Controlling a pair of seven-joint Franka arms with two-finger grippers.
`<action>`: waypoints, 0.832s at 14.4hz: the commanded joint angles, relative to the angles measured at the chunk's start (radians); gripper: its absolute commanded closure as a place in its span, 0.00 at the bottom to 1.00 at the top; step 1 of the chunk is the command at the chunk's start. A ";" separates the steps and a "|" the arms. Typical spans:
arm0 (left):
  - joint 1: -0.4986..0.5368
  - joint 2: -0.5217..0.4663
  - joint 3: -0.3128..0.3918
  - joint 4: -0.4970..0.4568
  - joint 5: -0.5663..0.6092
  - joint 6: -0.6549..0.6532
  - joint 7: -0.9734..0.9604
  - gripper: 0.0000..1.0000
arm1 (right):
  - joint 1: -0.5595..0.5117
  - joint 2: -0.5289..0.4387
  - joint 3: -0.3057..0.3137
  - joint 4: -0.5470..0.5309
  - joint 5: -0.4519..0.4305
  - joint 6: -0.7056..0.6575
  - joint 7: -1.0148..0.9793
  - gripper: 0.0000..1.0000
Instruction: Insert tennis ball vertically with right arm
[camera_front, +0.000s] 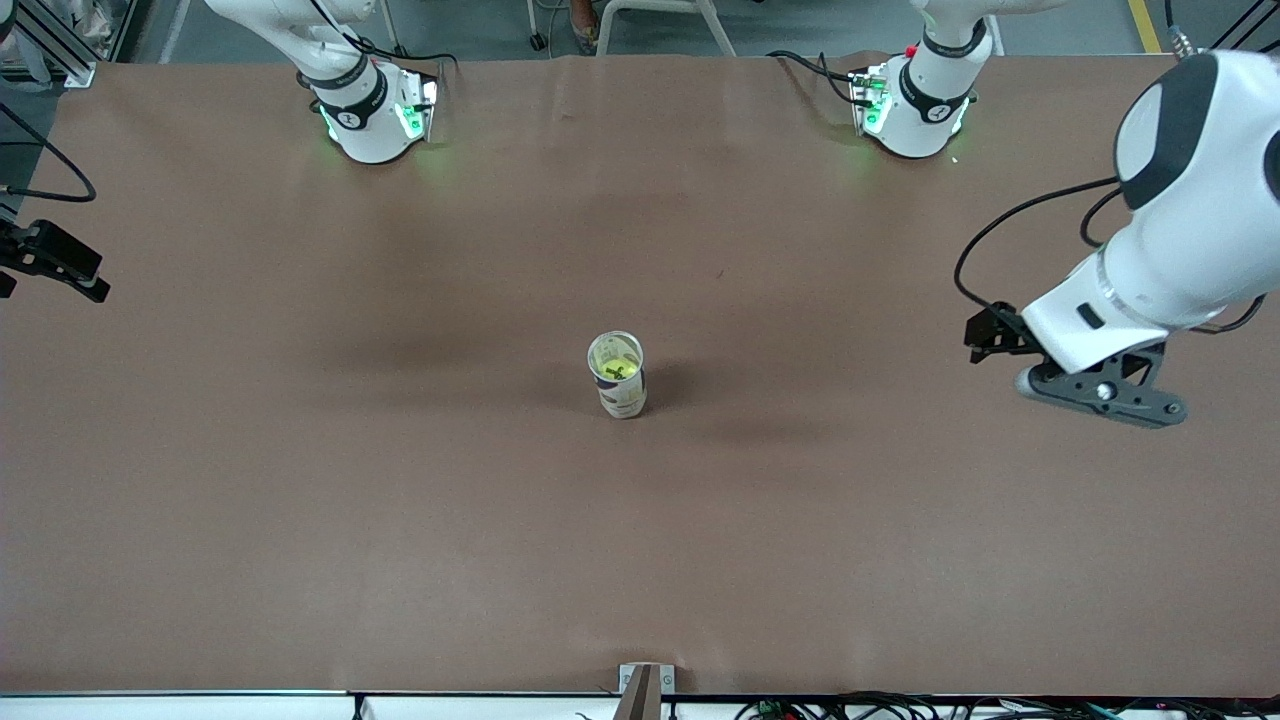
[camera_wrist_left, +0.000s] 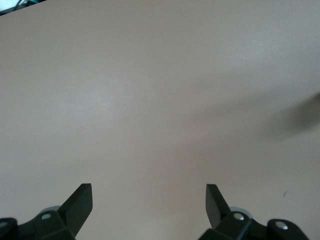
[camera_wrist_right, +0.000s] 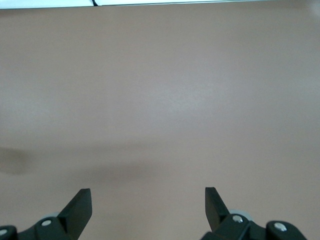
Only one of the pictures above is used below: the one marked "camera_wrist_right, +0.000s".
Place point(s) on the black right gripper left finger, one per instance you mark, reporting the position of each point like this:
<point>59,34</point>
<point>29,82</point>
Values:
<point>77,215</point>

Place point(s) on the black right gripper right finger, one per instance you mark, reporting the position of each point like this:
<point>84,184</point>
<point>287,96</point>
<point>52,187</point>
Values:
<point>217,215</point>

